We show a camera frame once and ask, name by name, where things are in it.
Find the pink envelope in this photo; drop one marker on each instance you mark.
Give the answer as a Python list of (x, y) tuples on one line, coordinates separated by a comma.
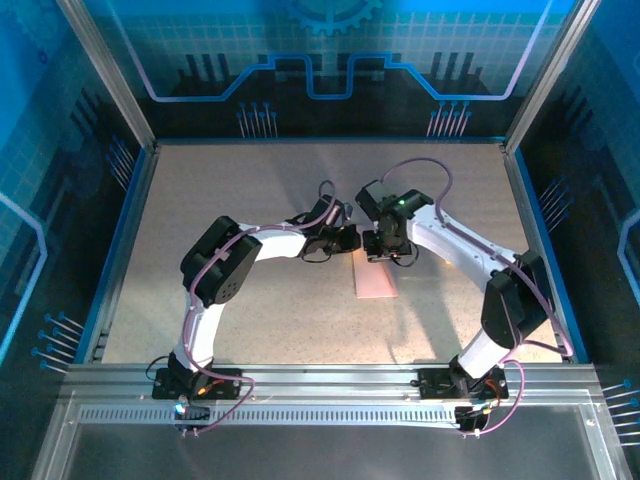
[(375, 282)]

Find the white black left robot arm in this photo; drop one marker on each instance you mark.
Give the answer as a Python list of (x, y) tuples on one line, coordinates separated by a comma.
[(197, 335)]

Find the grey front platform panel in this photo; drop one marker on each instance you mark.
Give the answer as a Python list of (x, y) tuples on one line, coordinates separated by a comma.
[(325, 450)]

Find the black connector box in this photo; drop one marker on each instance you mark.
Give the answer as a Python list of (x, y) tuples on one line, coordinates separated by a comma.
[(192, 415), (470, 417)]

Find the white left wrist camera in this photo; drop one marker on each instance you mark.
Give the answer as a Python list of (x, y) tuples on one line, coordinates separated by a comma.
[(350, 211)]

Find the aluminium front rail beam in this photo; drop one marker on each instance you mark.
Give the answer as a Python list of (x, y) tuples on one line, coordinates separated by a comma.
[(325, 380)]

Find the aluminium side rail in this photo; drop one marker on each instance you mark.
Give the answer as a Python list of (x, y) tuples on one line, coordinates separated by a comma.
[(133, 225), (527, 225)]

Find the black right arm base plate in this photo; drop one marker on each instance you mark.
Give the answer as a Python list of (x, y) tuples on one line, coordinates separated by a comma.
[(435, 382)]

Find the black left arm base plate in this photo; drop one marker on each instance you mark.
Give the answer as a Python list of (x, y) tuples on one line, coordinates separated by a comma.
[(230, 385)]

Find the aluminium corner post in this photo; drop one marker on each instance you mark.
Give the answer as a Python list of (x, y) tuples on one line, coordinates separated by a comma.
[(110, 75), (550, 75)]

